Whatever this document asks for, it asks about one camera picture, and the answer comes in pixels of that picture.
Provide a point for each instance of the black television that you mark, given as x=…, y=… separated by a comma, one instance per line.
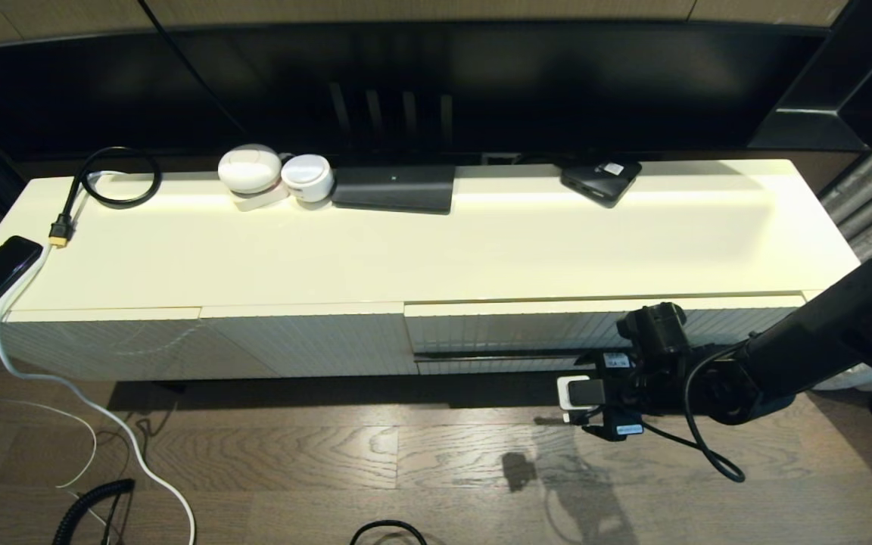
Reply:
x=557, y=83

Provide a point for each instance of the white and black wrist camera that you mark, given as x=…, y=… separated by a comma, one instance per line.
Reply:
x=581, y=392

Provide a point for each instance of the flat black router box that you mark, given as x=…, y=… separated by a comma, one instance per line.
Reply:
x=394, y=189

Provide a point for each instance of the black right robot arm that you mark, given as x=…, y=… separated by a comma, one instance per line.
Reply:
x=822, y=341

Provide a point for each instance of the white ribbed drawer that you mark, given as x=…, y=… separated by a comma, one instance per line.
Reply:
x=527, y=325

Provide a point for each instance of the black wall shelf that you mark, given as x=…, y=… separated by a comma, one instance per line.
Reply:
x=807, y=125

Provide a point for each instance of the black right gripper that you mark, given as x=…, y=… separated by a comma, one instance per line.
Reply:
x=621, y=393

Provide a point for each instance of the small black box with label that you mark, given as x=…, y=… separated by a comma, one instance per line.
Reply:
x=599, y=182

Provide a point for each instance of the large white round device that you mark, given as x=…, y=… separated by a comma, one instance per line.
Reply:
x=249, y=170

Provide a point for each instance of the beige card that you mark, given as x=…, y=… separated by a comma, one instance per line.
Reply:
x=258, y=203

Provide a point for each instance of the small white round device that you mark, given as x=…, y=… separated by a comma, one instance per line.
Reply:
x=307, y=178

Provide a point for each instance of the white TV cabinet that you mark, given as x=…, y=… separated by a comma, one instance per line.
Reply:
x=330, y=257

